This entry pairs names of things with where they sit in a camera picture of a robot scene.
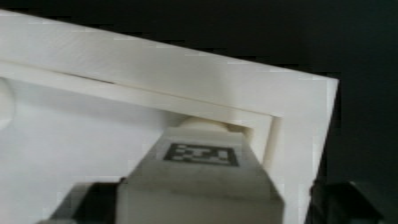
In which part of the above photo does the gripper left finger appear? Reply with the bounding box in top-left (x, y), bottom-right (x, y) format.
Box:
top-left (33, 181), bottom-right (99, 224)

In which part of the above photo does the white U-shaped fence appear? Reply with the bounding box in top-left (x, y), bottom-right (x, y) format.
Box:
top-left (0, 9), bottom-right (337, 224)

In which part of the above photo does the white square tabletop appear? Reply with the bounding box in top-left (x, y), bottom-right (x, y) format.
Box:
top-left (0, 81), bottom-right (190, 224)

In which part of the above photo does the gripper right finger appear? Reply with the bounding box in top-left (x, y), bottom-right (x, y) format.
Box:
top-left (342, 182), bottom-right (390, 224)

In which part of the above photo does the white leg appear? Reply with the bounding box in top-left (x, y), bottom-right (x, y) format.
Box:
top-left (115, 118), bottom-right (284, 224)

